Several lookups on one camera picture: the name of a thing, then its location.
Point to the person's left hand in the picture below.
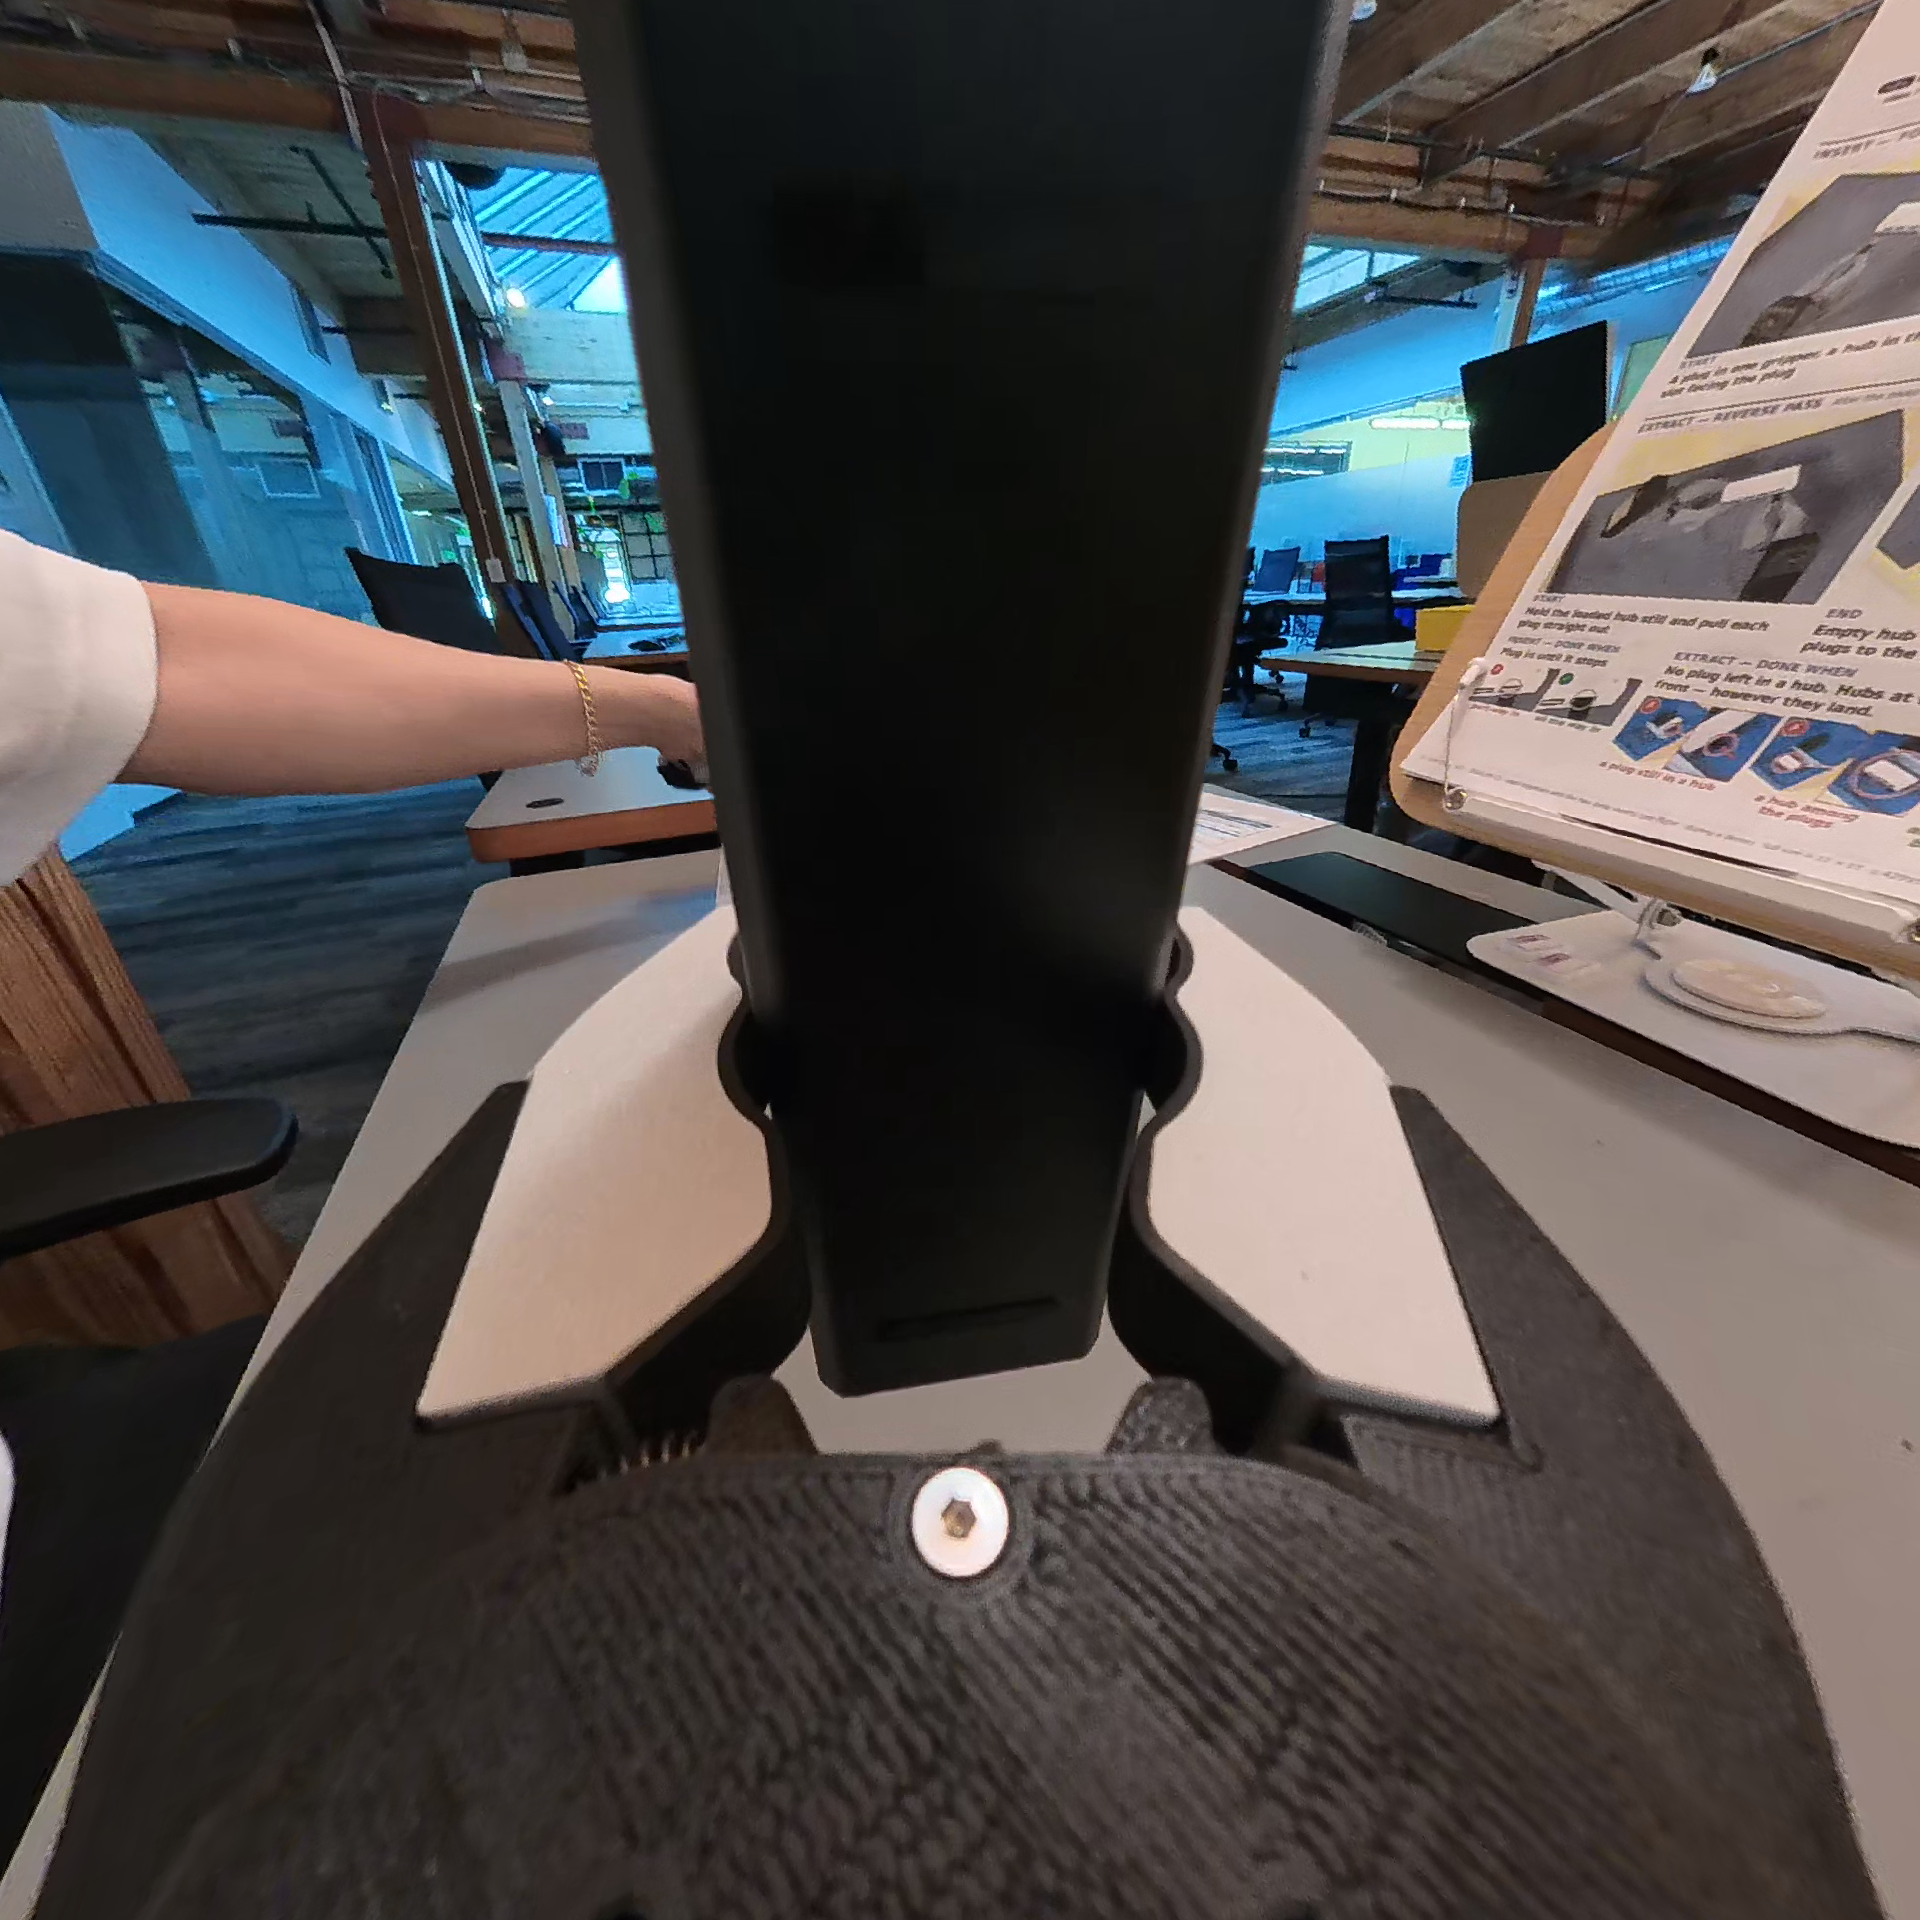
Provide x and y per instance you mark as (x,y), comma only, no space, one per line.
(660,728)

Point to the illustrated instruction board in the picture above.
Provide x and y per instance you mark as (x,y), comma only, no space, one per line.
(1739,540)

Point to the wooden panel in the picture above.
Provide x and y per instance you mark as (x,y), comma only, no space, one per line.
(121,1111)

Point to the person's left forearm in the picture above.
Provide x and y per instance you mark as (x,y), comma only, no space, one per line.
(362,685)

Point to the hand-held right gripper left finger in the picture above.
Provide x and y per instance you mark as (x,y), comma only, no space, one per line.
(585,1201)

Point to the black usb hub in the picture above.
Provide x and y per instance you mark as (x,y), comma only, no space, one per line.
(961,602)

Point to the black high-back chair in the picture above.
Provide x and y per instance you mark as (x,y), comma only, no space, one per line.
(450,602)

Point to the black mesh office chair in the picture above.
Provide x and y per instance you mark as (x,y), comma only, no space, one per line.
(1322,645)

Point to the black monitor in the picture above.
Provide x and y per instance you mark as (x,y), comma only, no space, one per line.
(1574,405)

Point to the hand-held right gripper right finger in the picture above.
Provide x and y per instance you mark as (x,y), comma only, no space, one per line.
(1334,1201)

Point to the printed paper sheet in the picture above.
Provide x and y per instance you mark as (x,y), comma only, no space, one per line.
(1260,826)

